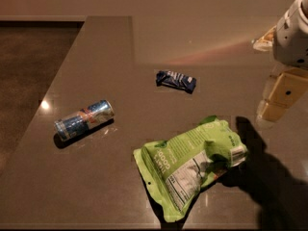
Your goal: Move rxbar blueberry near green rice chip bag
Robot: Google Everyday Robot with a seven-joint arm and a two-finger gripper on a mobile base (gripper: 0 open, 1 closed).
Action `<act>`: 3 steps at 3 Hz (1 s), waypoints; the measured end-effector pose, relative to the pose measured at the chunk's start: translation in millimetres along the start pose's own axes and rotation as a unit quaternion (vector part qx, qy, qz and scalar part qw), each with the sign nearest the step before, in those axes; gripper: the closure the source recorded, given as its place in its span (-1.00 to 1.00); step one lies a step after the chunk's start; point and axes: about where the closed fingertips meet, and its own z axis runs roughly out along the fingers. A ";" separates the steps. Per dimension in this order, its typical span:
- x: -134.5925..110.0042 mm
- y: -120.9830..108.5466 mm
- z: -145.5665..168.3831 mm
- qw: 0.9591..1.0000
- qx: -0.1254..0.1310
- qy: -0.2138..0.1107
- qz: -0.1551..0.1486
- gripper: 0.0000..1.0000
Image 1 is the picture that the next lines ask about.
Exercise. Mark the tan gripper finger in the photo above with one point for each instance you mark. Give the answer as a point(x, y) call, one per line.
point(265, 42)
point(285, 85)

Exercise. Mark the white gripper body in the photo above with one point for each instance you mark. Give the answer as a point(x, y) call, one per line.
point(291, 43)

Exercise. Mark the blue rxbar blueberry wrapper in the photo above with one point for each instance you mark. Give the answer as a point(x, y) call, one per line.
point(176, 80)

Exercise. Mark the green rice chip bag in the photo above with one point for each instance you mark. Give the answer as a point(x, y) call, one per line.
point(177, 170)

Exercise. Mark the blue silver energy drink can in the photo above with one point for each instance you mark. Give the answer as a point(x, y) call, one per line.
point(84, 120)

